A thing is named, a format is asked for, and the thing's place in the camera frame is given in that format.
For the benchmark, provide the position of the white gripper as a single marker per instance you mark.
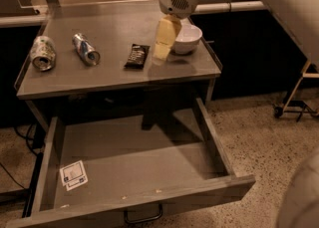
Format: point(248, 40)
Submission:
point(174, 2)

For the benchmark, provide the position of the black chocolate bar wrapper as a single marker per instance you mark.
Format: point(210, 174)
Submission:
point(137, 57)

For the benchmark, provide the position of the open grey top drawer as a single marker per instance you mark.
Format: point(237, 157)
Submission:
point(179, 162)

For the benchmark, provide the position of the white ceramic bowl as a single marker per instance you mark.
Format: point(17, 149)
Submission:
point(187, 39)

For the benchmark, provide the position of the grey metal cabinet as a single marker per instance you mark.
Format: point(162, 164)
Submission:
point(112, 28)

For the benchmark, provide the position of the blue silver soda can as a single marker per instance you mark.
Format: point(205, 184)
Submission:
point(88, 54)

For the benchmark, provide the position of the green white soda can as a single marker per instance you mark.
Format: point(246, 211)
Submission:
point(43, 53)

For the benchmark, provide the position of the white paper tag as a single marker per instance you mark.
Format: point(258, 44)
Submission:
point(73, 175)

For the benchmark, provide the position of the black drawer handle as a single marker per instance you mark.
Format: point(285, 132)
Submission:
point(130, 221)

